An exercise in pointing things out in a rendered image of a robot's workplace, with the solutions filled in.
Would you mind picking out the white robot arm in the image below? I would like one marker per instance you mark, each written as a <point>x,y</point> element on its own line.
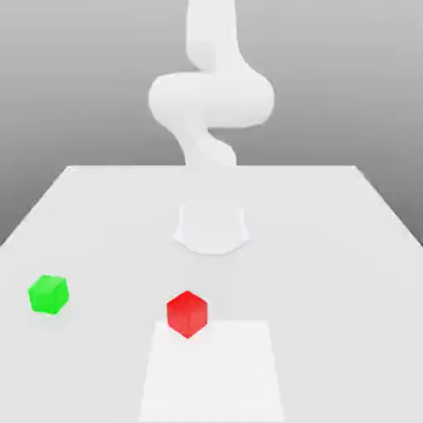
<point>211,99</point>

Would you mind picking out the small red cube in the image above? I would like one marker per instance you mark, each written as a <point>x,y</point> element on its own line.
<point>187,315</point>

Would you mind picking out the small green cube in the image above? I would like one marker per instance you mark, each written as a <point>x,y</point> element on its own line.
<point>48,295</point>

